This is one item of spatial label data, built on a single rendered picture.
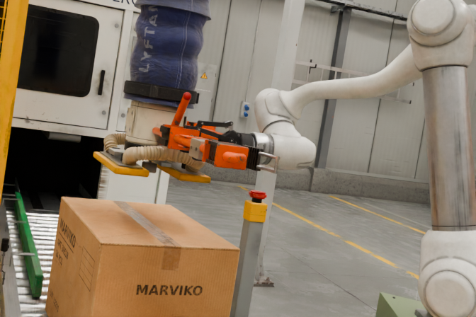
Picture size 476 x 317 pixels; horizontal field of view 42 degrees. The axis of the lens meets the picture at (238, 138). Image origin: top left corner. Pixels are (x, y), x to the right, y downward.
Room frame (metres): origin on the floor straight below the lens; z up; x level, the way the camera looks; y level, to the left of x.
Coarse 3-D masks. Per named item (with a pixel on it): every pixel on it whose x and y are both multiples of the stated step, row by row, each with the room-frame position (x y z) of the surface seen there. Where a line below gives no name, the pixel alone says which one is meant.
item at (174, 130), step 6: (162, 126) 1.69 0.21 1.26; (168, 126) 1.72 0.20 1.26; (174, 126) 1.73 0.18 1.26; (180, 126) 1.74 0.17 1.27; (162, 132) 1.71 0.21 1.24; (168, 132) 1.65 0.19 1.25; (174, 132) 1.65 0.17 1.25; (180, 132) 1.65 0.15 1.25; (186, 132) 1.66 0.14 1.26; (192, 132) 1.67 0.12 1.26; (198, 132) 1.68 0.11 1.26; (162, 138) 1.68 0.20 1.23; (168, 138) 1.65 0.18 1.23; (162, 144) 1.67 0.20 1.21; (168, 144) 1.65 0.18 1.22; (174, 144) 1.65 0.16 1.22; (186, 150) 1.67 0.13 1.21
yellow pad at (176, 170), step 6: (162, 168) 1.95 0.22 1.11; (168, 168) 1.90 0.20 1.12; (174, 168) 1.89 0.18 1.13; (180, 168) 1.88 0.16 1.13; (174, 174) 1.83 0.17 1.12; (180, 174) 1.79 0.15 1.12; (186, 174) 1.81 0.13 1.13; (192, 174) 1.83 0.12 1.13; (198, 174) 1.84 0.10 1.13; (186, 180) 1.80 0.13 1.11; (192, 180) 1.81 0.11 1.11; (198, 180) 1.81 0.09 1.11; (204, 180) 1.82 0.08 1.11
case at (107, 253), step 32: (64, 224) 1.99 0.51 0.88; (96, 224) 1.76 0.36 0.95; (128, 224) 1.83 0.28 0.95; (160, 224) 1.90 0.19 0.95; (192, 224) 1.98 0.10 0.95; (64, 256) 1.93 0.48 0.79; (96, 256) 1.59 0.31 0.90; (128, 256) 1.60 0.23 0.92; (160, 256) 1.64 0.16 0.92; (192, 256) 1.68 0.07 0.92; (224, 256) 1.72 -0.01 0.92; (64, 288) 1.87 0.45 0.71; (96, 288) 1.57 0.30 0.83; (128, 288) 1.60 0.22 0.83; (160, 288) 1.64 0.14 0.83; (192, 288) 1.68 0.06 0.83; (224, 288) 1.73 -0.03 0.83
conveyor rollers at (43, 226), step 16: (16, 224) 3.28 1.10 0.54; (32, 224) 3.31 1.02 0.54; (48, 224) 3.35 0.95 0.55; (16, 240) 2.94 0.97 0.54; (48, 240) 3.02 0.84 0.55; (16, 256) 2.69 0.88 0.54; (48, 256) 2.75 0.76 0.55; (16, 272) 2.45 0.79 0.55; (48, 272) 2.56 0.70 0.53; (32, 304) 2.13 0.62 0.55
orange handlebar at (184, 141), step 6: (156, 132) 1.80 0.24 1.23; (216, 132) 2.13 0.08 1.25; (174, 138) 1.64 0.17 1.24; (180, 138) 1.60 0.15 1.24; (186, 138) 1.57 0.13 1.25; (198, 138) 1.58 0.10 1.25; (204, 138) 1.60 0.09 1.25; (210, 138) 2.04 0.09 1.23; (216, 138) 2.05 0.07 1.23; (180, 144) 1.60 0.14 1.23; (186, 144) 1.55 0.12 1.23; (222, 156) 1.33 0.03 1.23; (228, 156) 1.32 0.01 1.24; (234, 156) 1.32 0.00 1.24; (240, 156) 1.33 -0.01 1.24; (234, 162) 1.33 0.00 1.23; (240, 162) 1.33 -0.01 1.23
